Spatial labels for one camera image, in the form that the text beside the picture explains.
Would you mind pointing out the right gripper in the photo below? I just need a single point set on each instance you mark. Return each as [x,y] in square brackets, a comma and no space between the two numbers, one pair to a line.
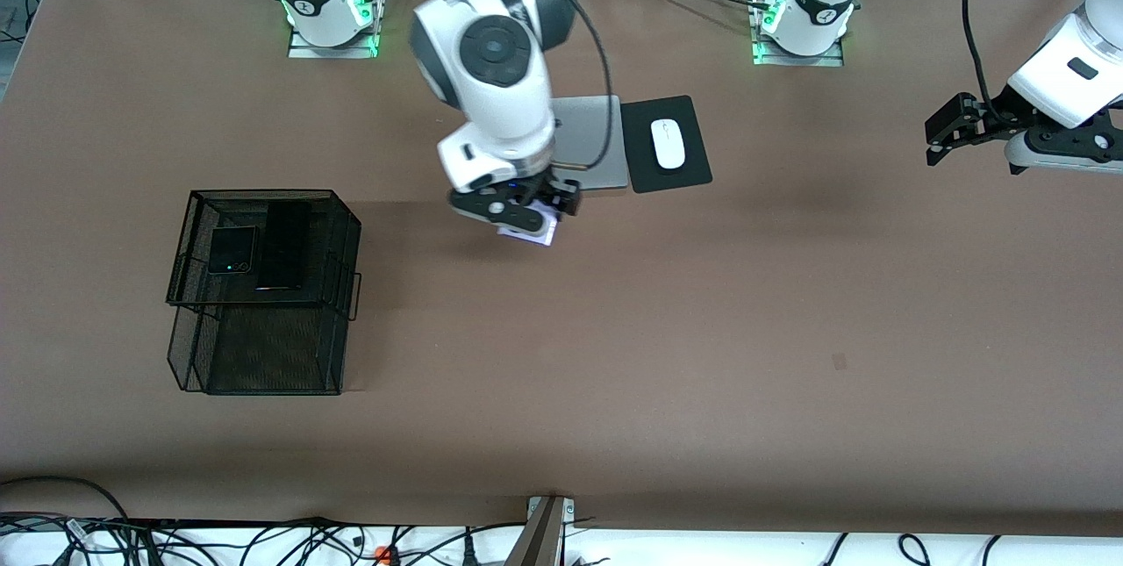
[551,189]

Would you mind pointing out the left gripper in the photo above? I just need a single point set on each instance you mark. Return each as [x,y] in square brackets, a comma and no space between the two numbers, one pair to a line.
[990,118]

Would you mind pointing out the purple flip phone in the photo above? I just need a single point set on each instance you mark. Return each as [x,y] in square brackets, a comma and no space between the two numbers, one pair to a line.
[535,238]

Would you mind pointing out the long black slab phone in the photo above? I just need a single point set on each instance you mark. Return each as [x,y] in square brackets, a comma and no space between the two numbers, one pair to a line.
[285,250]

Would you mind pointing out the black flip phone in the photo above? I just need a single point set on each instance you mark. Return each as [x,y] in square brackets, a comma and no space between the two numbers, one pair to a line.
[230,250]

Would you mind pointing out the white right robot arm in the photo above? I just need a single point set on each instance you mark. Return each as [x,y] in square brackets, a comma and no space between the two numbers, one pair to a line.
[500,101]

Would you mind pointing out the silver closed laptop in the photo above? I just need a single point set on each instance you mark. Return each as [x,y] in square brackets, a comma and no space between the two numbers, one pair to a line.
[583,145]

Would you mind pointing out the black mouse pad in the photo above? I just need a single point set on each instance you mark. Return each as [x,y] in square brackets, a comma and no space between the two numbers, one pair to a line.
[639,154]

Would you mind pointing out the white computer mouse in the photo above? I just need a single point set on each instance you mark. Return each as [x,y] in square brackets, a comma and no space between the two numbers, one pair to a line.
[668,145]

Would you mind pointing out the aluminium profile bracket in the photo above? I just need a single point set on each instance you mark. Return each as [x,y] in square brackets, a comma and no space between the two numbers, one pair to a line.
[540,540]

